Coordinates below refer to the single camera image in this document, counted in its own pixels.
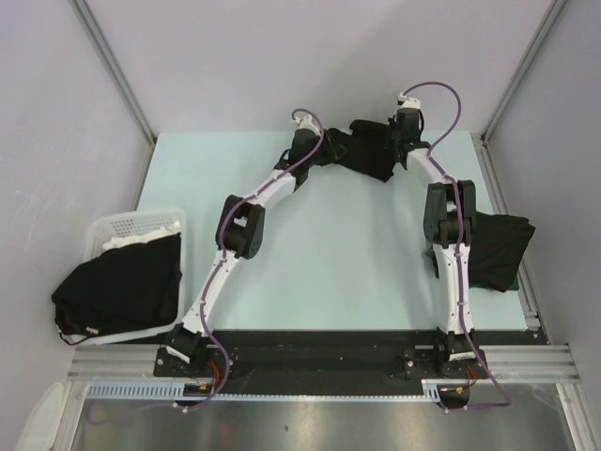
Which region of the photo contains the black t shirt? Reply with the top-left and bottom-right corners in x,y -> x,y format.
326,119 -> 395,182

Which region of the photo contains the white plastic laundry basket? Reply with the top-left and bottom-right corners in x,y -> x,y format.
51,208 -> 187,346

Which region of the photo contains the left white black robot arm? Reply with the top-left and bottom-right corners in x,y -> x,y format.
166,111 -> 336,376

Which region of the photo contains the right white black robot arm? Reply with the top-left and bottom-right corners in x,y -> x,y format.
385,97 -> 476,334

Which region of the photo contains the black folded shirt on stack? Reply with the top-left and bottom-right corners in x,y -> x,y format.
469,212 -> 536,285

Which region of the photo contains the grey folded shirt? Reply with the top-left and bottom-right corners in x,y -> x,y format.
425,246 -> 438,267

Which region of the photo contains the white cloth in basket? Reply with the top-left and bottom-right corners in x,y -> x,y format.
101,221 -> 181,251

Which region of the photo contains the green folded shirt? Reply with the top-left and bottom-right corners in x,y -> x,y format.
470,277 -> 519,293

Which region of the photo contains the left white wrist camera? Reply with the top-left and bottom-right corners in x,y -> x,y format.
294,114 -> 319,134

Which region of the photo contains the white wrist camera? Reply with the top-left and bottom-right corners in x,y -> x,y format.
294,114 -> 319,134
397,93 -> 421,110

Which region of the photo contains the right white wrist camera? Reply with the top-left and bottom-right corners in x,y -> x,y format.
397,93 -> 421,110

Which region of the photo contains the right aluminium corner post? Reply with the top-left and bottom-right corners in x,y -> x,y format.
480,0 -> 570,144

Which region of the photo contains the aluminium corner post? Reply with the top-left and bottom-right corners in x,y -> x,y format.
480,0 -> 570,144
69,0 -> 157,147

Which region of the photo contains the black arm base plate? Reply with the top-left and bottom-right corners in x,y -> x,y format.
153,330 -> 487,397

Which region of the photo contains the right aluminium side rail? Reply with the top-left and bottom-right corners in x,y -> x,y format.
471,133 -> 548,334

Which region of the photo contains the left aluminium corner post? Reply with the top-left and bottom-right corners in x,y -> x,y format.
69,0 -> 157,147

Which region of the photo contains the aluminium frame rail front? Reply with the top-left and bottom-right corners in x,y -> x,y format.
67,345 -> 580,383

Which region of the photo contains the light blue cable duct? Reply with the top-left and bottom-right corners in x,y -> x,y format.
86,379 -> 443,401

